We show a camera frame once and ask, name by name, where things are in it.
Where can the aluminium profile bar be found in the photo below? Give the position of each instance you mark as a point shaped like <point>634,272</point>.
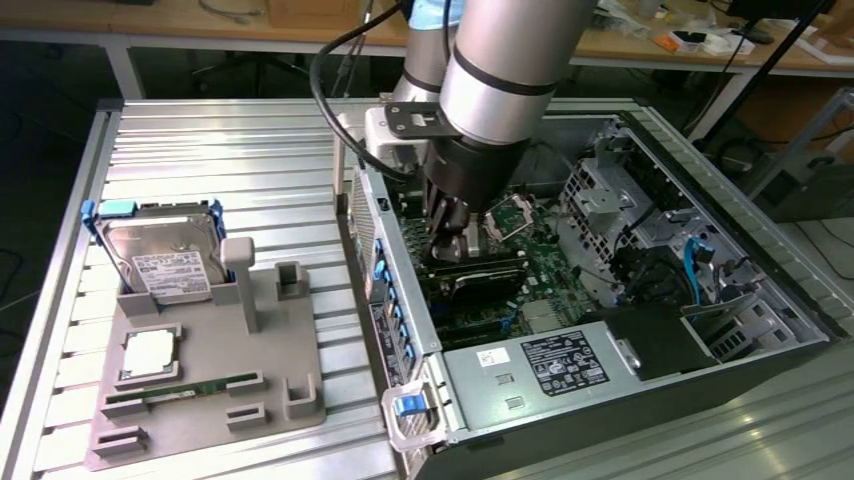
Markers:
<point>819,125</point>

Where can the black expansion slot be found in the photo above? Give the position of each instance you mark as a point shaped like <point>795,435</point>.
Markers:
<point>474,332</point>

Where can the white device with black insert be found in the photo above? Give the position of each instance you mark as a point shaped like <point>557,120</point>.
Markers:
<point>717,45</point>

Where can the black monitor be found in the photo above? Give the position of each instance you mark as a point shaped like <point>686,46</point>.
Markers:
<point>781,7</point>

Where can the green motherboard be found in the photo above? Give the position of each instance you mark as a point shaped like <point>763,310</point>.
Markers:
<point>543,280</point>

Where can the silver CPU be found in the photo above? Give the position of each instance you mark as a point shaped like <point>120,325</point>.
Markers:
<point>150,352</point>

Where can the black graphics card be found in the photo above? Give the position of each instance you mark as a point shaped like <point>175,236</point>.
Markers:
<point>487,285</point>

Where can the metal disk bay with vents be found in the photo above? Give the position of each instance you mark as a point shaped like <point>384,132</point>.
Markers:
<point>734,340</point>

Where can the metal socket cover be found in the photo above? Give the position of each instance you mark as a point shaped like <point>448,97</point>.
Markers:
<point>496,222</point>

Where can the black chair base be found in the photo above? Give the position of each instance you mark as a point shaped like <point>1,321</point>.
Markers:
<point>260,65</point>

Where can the dark grey computer tower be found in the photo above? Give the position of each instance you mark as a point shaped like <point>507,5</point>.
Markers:
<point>814,195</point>

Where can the clear plastic bag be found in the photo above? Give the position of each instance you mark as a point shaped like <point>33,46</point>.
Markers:
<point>621,17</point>

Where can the black tripod leg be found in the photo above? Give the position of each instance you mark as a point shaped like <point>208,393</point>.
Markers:
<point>789,42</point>

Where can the metal disk bay cage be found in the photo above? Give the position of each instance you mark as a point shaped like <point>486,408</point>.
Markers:
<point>601,200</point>

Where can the open black PC case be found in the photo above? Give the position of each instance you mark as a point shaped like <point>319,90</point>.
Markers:
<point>701,400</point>

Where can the black computer mouse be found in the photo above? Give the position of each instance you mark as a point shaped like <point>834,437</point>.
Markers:
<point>757,36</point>

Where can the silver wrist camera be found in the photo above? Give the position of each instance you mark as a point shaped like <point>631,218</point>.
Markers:
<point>387,145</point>

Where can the blue case latch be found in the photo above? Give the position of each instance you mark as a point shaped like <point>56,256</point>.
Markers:
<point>410,405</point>

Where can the grey parts rack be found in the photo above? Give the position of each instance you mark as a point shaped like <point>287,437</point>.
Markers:
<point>214,350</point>

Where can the silver chipset heatsink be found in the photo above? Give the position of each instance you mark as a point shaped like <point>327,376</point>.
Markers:
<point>541,317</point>

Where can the grey power supply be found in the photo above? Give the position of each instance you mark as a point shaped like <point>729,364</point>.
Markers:
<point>507,395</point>

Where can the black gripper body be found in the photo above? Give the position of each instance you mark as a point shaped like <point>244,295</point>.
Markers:
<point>474,170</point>

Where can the thin black pole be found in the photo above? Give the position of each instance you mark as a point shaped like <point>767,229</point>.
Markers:
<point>347,75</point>

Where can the hard disk with blue rails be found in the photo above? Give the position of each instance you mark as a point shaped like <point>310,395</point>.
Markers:
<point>160,240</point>

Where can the green RAM stick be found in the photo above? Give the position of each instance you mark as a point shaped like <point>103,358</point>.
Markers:
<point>200,386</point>

